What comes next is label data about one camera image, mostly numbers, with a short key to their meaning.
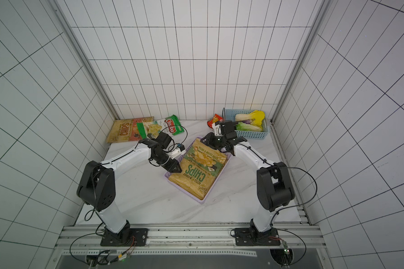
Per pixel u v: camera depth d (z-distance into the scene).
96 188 0.47
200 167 0.88
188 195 0.79
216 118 1.14
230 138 0.70
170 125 1.15
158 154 0.68
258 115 1.11
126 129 1.14
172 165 0.76
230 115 1.22
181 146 0.81
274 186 0.46
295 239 0.66
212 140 0.78
